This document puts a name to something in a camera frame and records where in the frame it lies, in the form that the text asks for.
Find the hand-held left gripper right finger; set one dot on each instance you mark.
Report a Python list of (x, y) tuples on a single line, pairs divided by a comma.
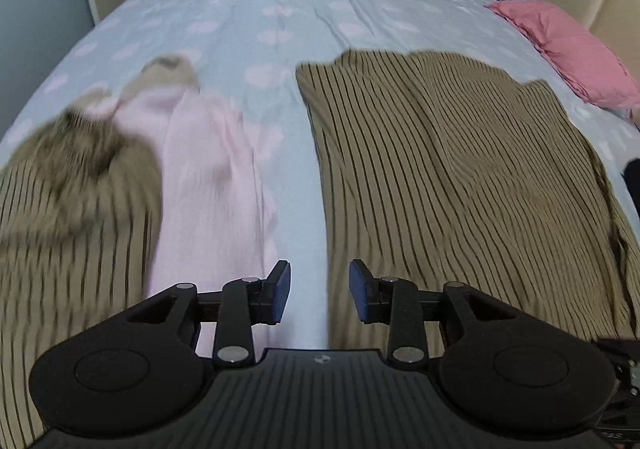
[(361, 291)]

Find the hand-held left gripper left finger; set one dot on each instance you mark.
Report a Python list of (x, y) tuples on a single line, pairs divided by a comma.
[(280, 291)]

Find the pale pink garment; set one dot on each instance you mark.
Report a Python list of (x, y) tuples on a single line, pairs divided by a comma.
[(210, 189)]

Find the tan striped garment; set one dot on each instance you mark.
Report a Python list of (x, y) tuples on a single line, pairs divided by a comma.
[(60, 279), (450, 169)]

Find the black cloth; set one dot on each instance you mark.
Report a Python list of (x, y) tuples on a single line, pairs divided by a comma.
[(634, 189)]

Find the bed with dotted sheet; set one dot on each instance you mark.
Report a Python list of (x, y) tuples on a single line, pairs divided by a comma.
[(300, 19)]

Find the pink pillow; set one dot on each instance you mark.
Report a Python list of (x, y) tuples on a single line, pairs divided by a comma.
[(575, 54)]

